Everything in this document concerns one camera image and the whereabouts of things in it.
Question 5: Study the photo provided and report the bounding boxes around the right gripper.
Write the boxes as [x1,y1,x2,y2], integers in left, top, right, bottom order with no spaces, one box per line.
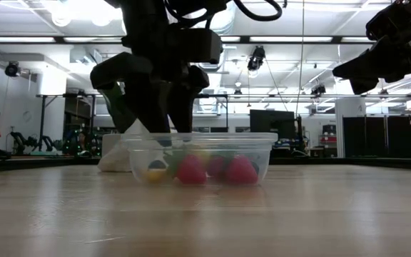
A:
[333,0,411,96]

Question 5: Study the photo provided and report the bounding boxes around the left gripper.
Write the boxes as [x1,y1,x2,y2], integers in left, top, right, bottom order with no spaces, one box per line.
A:
[90,28,223,133]

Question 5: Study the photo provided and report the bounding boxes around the red strawberry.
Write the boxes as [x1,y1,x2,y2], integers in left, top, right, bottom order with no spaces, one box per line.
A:
[225,155,260,186]
[176,153,208,186]

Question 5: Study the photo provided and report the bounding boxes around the small elongated yellow fruit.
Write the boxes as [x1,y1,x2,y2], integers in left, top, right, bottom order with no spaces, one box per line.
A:
[143,168,168,183]

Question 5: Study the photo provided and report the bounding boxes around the clear plastic tupperware container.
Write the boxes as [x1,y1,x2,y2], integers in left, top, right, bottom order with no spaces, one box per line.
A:
[121,131,278,186]

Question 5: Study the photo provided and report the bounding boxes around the black partition cabinets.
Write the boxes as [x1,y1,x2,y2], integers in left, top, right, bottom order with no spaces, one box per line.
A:
[342,114,411,158]

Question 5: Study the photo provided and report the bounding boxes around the white cloth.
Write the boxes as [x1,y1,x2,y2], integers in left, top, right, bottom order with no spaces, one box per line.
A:
[97,119,148,173]

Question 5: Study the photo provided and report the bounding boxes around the shelf with red bins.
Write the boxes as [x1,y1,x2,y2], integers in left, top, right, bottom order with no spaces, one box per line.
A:
[318,124,338,158]

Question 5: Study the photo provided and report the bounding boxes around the black monitor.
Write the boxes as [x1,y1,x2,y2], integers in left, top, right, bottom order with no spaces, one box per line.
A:
[250,109,296,143]

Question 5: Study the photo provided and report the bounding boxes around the black hanging camera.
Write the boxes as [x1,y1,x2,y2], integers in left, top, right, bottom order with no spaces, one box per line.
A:
[310,84,327,97]
[247,45,266,72]

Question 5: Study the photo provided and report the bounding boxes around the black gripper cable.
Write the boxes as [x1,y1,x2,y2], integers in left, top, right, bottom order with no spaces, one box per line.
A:
[162,0,284,28]

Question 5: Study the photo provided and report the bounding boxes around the black background table frame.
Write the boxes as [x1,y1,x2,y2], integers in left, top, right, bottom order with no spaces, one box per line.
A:
[36,93,230,135]

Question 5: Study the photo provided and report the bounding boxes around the black mounted camera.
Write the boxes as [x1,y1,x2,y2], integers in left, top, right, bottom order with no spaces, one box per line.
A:
[4,61,21,78]

